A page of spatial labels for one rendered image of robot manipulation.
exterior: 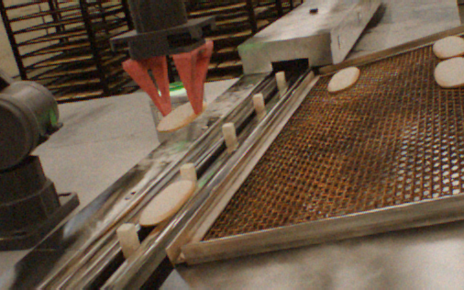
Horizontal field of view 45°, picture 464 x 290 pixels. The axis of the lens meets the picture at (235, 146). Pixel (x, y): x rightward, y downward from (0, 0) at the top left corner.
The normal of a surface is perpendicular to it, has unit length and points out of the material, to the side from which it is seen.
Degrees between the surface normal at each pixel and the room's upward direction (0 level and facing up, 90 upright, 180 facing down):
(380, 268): 10
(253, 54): 90
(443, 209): 90
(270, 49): 90
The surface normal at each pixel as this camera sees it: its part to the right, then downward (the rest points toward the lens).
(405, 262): -0.35, -0.90
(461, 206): -0.32, 0.36
